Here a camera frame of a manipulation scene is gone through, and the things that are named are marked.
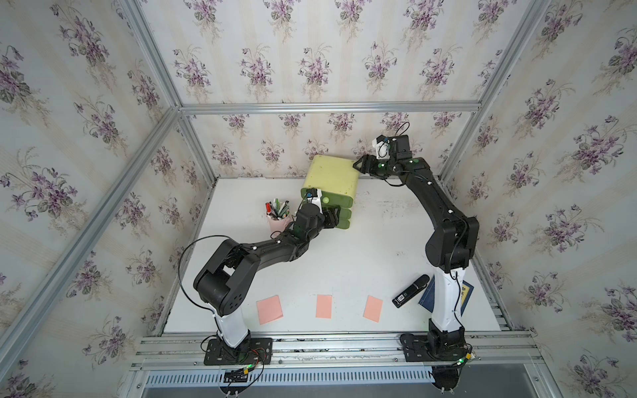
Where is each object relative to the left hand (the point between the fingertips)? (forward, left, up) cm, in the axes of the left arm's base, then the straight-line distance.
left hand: (338, 210), depth 89 cm
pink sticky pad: (-29, +24, -17) cm, 42 cm away
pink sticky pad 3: (-30, -12, -16) cm, 36 cm away
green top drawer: (+3, +2, +3) cm, 4 cm away
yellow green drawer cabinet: (+9, +1, +6) cm, 11 cm away
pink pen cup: (-3, +21, -5) cm, 22 cm away
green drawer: (+1, -3, -3) cm, 5 cm away
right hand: (+14, -9, +8) cm, 19 cm away
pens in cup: (+6, +23, -7) cm, 25 cm away
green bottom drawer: (+1, -3, -11) cm, 11 cm away
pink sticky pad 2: (-29, +5, -16) cm, 33 cm away
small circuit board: (-48, +31, -19) cm, 60 cm away
